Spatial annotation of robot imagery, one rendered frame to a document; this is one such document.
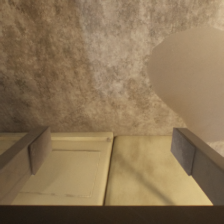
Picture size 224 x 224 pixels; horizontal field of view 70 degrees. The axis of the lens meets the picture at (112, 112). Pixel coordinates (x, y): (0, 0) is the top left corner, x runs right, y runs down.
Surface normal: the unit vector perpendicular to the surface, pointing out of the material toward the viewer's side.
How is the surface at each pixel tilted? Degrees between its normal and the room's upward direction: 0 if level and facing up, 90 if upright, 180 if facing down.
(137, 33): 0
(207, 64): 0
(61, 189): 90
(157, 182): 90
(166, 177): 90
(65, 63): 0
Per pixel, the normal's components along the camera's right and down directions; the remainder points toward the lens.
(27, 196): -0.13, -0.78
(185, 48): -0.12, 0.62
